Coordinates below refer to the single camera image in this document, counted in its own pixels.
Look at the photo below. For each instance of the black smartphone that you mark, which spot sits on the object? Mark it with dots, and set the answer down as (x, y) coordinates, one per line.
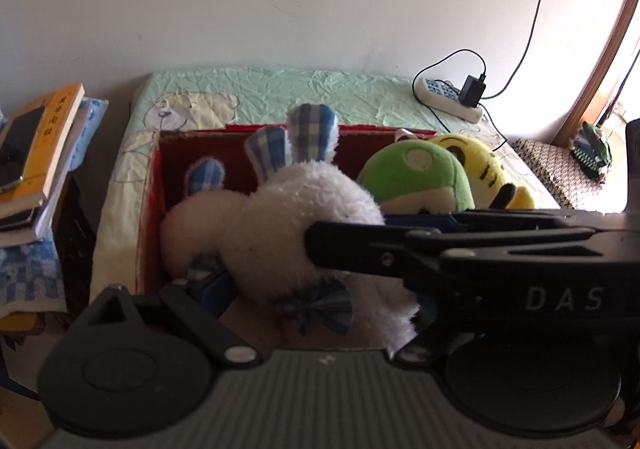
(20, 149)

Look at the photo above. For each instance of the black charger adapter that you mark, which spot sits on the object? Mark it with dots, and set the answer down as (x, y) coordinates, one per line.
(472, 91)

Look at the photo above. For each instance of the red cardboard box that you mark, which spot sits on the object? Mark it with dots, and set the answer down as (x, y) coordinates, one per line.
(210, 144)

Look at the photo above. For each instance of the dark bedside cabinet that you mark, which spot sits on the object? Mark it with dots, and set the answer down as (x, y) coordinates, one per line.
(75, 229)

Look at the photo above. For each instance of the wooden door frame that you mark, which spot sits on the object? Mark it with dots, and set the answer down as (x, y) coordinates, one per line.
(605, 59)

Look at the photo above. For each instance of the patterned fabric stool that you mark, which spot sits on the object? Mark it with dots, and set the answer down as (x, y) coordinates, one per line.
(555, 169)

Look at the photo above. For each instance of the yellow plush tiger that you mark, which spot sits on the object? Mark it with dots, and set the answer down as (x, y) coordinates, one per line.
(487, 164)

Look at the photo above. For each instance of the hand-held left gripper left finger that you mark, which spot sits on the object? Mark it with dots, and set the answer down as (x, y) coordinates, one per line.
(217, 289)

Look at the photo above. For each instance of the blue checked cloth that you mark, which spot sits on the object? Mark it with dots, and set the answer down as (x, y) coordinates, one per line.
(30, 274)

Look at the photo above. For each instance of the dark green toy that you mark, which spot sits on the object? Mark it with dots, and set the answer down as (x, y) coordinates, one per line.
(592, 151)

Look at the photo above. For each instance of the green plush frog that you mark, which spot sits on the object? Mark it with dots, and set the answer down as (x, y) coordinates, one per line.
(415, 179)

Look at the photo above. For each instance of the large white plush rabbit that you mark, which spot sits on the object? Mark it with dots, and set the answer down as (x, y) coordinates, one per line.
(300, 209)

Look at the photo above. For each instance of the white power strip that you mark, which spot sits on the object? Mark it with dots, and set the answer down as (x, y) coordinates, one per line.
(440, 91)

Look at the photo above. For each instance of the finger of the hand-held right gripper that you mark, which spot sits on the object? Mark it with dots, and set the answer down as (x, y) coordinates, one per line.
(425, 220)
(350, 244)

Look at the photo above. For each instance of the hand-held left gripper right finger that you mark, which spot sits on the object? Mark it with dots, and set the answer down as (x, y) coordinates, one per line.
(425, 346)

